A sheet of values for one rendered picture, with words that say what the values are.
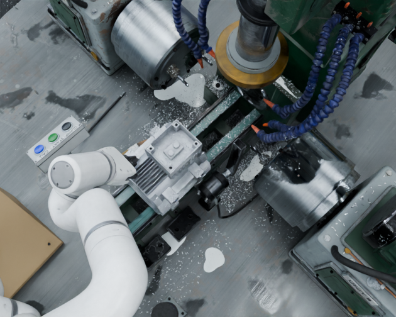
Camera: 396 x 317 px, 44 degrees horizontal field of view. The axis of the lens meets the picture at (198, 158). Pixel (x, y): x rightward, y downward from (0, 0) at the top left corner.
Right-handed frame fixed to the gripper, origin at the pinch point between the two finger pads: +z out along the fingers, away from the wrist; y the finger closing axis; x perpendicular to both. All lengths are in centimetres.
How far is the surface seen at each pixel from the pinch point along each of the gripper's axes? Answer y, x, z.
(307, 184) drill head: 37.9, 27.5, 9.8
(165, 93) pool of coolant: -18.9, 10.3, 40.5
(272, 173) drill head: 29.4, 23.0, 10.1
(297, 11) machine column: 15, 56, -30
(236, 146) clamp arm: 19.0, 24.4, -2.6
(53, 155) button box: -17.4, -13.8, -4.0
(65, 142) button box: -17.7, -9.3, -2.1
